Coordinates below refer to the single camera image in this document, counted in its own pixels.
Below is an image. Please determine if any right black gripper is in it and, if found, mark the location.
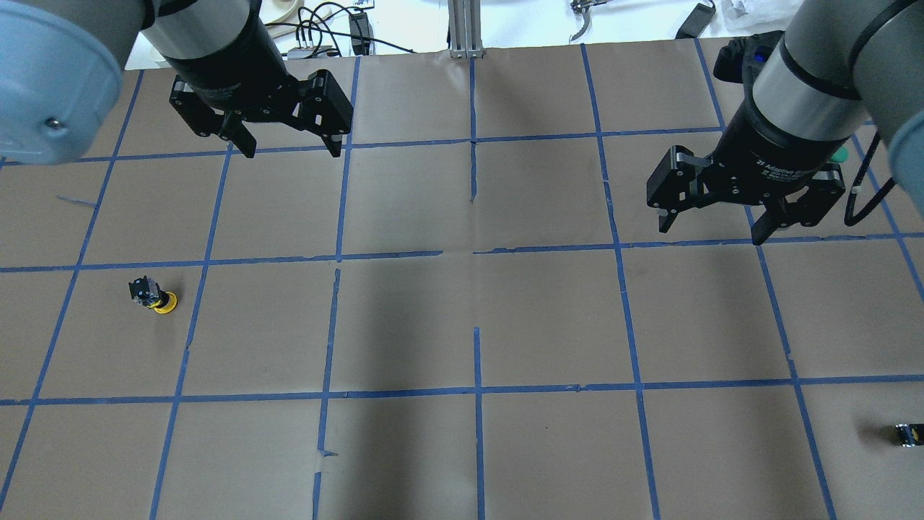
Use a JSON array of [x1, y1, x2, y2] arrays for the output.
[[646, 101, 846, 246]]

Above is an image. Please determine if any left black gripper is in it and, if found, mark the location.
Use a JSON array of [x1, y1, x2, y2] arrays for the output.
[[155, 14, 354, 159]]

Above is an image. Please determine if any yellow push button switch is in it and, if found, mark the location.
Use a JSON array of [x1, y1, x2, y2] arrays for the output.
[[128, 276, 178, 315]]

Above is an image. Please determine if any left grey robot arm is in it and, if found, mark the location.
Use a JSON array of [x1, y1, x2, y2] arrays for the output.
[[1, 1, 354, 165]]

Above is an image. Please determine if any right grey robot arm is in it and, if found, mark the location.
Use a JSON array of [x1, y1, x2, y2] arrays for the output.
[[646, 1, 923, 246]]

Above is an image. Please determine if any black power adapter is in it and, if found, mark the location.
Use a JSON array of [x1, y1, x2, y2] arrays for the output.
[[674, 1, 717, 40]]

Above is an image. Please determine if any small black contact block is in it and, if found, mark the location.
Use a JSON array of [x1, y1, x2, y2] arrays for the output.
[[894, 422, 923, 448]]

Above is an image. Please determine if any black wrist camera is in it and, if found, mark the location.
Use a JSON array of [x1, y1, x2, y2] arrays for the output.
[[712, 30, 785, 86]]

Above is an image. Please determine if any aluminium frame post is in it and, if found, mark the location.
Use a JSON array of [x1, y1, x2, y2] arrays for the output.
[[448, 0, 485, 59]]

